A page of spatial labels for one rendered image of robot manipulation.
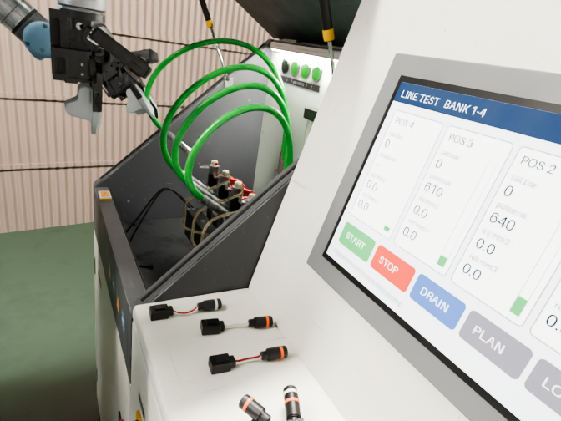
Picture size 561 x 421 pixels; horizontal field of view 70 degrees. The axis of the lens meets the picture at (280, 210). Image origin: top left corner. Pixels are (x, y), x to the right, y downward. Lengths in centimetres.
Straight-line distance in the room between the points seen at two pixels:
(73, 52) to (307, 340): 62
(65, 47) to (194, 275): 45
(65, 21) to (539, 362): 81
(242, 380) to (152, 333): 17
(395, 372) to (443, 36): 43
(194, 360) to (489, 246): 43
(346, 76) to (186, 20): 263
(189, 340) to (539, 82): 58
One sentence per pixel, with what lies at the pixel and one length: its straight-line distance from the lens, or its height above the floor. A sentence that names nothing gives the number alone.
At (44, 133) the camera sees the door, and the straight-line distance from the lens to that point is 309.
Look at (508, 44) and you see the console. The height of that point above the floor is 147.
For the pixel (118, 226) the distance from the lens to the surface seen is 110.
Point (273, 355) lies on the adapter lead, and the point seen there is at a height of 99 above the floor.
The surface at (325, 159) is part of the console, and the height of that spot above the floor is 127.
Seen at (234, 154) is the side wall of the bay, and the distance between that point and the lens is 143.
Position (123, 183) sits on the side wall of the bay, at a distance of 137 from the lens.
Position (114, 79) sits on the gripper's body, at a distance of 115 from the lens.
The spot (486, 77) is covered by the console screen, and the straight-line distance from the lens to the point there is 54.
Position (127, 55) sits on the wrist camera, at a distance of 83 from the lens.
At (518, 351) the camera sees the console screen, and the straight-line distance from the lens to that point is 47.
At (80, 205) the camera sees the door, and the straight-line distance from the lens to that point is 330.
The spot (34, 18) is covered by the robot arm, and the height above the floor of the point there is 140.
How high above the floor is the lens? 143
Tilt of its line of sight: 22 degrees down
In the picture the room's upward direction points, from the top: 10 degrees clockwise
